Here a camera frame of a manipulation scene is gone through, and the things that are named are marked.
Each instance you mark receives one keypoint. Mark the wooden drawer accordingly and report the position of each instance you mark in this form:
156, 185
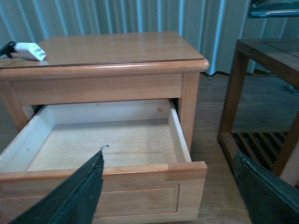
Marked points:
148, 174

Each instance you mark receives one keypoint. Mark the light wooden nightstand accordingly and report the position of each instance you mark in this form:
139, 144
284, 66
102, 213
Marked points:
106, 67

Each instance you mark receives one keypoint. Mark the dark wooden side table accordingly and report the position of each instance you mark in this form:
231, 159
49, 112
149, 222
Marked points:
261, 109

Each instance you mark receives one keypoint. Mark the white charger with black cable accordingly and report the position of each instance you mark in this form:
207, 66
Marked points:
27, 50

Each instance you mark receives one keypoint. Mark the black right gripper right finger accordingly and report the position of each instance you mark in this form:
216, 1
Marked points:
268, 199

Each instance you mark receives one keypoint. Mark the light blue curtain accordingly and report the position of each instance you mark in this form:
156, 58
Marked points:
210, 26

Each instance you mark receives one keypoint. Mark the dark object top right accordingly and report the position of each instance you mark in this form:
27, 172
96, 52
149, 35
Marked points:
273, 8

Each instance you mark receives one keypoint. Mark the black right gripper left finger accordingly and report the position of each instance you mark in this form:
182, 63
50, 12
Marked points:
74, 201

